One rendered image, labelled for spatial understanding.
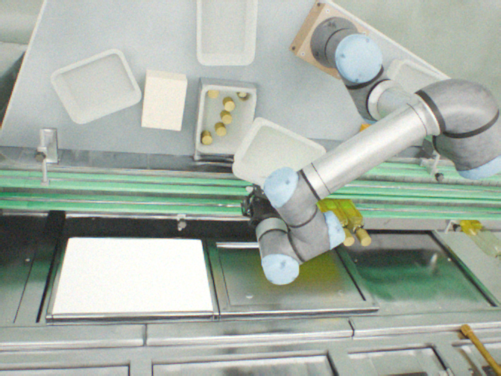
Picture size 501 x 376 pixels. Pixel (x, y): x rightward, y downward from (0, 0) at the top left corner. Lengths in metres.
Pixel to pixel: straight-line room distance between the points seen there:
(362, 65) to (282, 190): 0.51
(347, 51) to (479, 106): 0.43
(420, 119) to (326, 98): 0.73
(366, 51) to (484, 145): 0.43
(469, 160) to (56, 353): 1.00
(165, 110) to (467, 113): 0.87
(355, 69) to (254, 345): 0.76
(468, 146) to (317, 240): 0.36
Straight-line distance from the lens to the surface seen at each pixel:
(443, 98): 0.93
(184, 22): 1.45
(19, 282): 1.40
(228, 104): 1.47
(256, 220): 1.13
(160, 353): 1.17
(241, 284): 1.34
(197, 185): 1.45
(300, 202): 0.91
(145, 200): 1.49
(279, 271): 0.99
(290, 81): 1.56
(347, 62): 1.26
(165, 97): 1.43
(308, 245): 0.99
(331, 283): 1.43
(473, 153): 1.01
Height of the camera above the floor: 2.18
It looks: 58 degrees down
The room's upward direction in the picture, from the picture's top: 159 degrees clockwise
